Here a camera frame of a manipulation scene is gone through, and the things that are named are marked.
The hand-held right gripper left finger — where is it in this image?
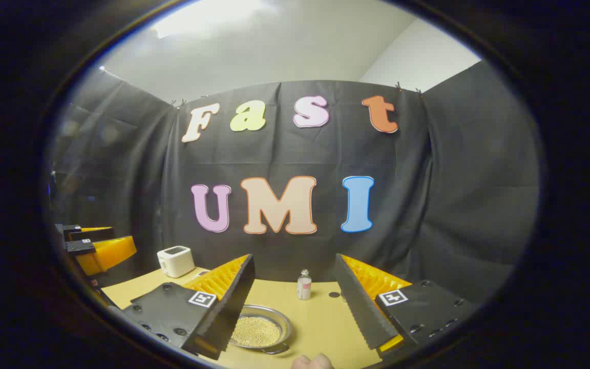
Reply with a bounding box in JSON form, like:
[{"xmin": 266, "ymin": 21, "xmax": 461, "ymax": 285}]
[{"xmin": 120, "ymin": 253, "xmax": 256, "ymax": 361}]

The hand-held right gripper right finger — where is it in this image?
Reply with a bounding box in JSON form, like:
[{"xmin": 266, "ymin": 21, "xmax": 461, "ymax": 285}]
[{"xmin": 333, "ymin": 253, "xmax": 481, "ymax": 359}]

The stainless steel pot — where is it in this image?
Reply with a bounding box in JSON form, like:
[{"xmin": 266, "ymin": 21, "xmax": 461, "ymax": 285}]
[{"xmin": 228, "ymin": 304, "xmax": 293, "ymax": 356}]

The pile of yellow beans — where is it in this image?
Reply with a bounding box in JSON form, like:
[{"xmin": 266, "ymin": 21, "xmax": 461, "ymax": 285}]
[{"xmin": 230, "ymin": 315, "xmax": 282, "ymax": 349}]

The clear bottle with pink label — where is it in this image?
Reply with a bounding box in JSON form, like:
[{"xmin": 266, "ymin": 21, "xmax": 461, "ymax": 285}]
[{"xmin": 297, "ymin": 269, "xmax": 312, "ymax": 301}]

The white toaster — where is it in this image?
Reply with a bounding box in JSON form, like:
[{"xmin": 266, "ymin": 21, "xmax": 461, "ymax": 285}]
[{"xmin": 157, "ymin": 245, "xmax": 196, "ymax": 278}]

